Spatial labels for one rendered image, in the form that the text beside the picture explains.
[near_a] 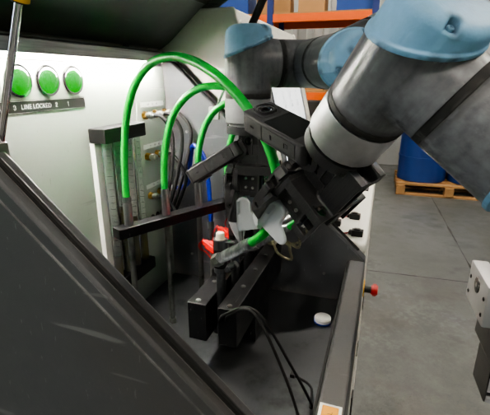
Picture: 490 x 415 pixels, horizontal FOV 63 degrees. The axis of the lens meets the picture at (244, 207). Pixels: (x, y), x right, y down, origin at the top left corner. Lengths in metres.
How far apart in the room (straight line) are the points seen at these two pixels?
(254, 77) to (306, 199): 0.27
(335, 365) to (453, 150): 0.46
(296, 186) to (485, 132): 0.19
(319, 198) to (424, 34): 0.20
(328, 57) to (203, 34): 0.59
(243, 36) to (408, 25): 0.38
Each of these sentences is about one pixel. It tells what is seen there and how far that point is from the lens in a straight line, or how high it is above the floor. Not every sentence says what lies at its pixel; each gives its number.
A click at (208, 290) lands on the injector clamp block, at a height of 0.98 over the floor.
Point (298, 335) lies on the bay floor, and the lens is 0.96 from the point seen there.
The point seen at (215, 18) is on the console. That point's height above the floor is 1.52.
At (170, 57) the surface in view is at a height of 1.41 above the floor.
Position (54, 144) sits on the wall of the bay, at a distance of 0.79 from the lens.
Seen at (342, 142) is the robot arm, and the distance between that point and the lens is 0.36.
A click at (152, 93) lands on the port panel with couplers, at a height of 1.35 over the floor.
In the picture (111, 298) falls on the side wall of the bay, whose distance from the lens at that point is 0.44.
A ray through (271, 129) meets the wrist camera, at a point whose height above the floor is 1.33.
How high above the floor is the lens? 1.38
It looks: 18 degrees down
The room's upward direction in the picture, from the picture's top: straight up
